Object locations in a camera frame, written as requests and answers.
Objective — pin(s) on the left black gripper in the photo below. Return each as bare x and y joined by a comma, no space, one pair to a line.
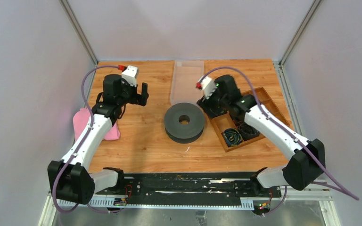
141,99

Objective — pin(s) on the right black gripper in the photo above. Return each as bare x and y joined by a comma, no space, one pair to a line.
205,103

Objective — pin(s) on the dark grey perforated spool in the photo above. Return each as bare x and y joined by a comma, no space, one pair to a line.
184,123

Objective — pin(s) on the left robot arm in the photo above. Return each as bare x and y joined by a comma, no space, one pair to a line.
69,178

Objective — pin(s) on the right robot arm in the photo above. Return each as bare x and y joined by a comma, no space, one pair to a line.
301,169

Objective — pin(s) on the wooden compartment tray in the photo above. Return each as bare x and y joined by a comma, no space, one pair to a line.
225,121

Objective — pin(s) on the translucent plastic tray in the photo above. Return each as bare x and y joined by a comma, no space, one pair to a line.
185,76

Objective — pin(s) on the pink cloth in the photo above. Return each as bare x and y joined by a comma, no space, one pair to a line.
80,120

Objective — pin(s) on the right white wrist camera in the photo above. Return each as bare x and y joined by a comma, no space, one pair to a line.
207,85

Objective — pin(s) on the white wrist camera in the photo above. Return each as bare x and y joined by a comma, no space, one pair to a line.
130,74
207,85

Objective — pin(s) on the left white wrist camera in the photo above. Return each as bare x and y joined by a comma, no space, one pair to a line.
130,74

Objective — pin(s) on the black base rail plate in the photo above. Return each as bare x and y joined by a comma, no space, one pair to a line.
198,189

